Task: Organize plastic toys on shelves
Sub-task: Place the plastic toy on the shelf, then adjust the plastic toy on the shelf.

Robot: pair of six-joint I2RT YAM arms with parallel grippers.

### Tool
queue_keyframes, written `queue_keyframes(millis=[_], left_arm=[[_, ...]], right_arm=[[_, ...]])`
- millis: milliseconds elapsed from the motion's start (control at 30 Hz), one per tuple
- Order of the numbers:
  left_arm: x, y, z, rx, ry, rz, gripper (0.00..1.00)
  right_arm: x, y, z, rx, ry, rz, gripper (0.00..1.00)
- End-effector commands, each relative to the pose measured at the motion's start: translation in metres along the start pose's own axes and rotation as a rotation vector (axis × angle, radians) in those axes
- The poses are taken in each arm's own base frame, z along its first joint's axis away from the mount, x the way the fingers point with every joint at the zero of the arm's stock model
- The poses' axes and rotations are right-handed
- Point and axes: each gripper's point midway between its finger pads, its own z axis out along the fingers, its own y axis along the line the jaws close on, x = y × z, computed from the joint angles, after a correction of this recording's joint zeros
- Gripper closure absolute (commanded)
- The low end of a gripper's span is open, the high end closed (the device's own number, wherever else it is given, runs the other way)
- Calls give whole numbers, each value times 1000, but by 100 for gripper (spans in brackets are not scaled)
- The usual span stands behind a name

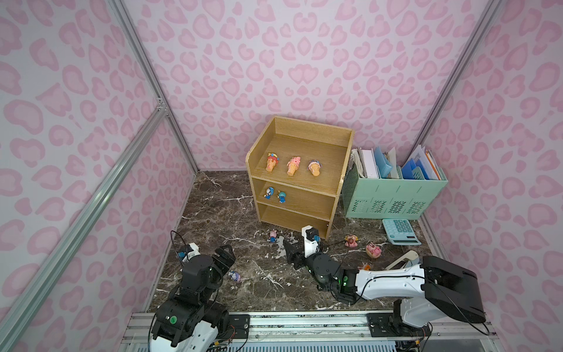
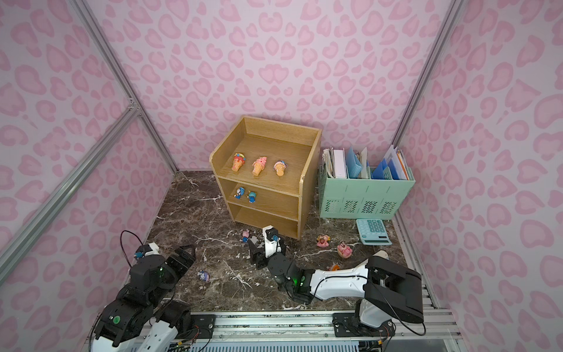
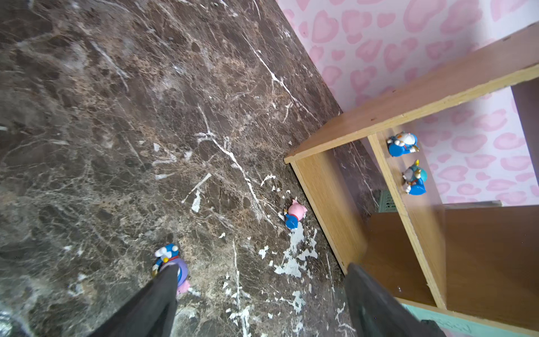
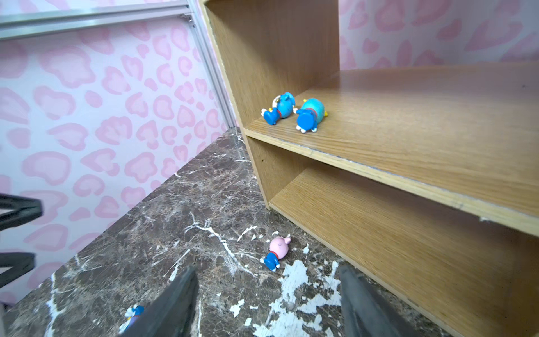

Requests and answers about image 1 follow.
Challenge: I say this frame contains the blue pink pig figure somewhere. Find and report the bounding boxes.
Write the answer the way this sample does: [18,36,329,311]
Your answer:
[268,230,278,243]

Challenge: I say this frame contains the small blue figure toy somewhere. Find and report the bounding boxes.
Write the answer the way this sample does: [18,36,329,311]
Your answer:
[264,186,275,199]

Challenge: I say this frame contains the pink ice cream cone toy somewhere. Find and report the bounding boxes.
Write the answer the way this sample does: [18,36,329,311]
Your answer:
[287,156,301,177]

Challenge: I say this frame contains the sprinkled ice cream cone toy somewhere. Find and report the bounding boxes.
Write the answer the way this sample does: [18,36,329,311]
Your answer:
[265,153,279,172]

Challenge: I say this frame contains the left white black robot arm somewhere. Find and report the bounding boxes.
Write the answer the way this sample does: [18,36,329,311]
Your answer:
[147,243,236,351]

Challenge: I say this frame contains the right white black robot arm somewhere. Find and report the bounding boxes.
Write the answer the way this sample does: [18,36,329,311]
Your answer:
[284,240,486,328]

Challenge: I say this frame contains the small purple figure toy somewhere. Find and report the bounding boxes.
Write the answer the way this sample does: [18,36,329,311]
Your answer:
[228,271,241,282]

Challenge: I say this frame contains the wooden three-tier shelf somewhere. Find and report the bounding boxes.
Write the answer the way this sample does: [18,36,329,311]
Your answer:
[246,116,354,239]

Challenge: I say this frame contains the pink round toy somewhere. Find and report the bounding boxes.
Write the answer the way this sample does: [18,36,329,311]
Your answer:
[365,243,383,259]

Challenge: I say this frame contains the mint green file organizer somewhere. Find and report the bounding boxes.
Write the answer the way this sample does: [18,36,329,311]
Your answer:
[342,167,448,220]

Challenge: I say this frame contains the mint green calculator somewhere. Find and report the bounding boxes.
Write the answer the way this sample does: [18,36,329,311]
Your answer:
[382,219,421,246]

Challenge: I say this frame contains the papers and folders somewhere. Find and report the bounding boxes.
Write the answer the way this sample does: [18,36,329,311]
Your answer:
[347,145,447,181]

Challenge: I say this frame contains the white blue stapler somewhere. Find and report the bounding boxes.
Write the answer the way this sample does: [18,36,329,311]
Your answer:
[386,250,420,271]

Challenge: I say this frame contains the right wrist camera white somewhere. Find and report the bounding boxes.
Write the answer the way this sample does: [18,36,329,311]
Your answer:
[301,225,320,258]

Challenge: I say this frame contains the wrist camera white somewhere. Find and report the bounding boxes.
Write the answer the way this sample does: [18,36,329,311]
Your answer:
[177,243,200,263]
[301,225,320,258]

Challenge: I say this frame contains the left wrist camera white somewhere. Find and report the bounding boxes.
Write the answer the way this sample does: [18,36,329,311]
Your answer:
[177,243,200,263]

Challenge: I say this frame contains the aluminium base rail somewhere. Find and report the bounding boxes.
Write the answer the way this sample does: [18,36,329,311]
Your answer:
[118,307,502,352]

